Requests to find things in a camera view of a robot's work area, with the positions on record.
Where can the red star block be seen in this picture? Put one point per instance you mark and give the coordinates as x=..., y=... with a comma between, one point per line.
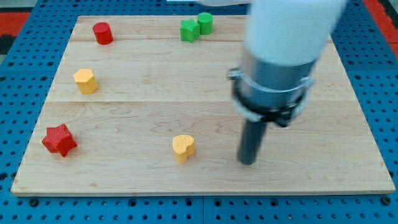
x=59, y=140

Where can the green cylinder block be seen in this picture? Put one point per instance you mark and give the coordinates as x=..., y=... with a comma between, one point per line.
x=205, y=20

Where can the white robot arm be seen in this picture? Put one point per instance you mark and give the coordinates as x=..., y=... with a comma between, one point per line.
x=287, y=32

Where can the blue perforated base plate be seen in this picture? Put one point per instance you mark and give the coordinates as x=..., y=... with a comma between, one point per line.
x=30, y=66

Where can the green star block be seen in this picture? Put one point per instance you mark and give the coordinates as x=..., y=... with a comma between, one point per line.
x=189, y=30

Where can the red cylinder block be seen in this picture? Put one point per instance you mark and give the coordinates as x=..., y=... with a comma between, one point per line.
x=103, y=34

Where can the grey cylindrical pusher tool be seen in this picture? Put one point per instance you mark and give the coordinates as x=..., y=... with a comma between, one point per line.
x=264, y=93

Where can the yellow hexagon block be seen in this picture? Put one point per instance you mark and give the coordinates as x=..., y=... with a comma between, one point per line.
x=85, y=80

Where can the yellow heart block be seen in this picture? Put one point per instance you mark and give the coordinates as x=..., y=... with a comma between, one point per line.
x=183, y=146

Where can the wooden board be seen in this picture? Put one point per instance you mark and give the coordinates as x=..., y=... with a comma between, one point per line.
x=153, y=87

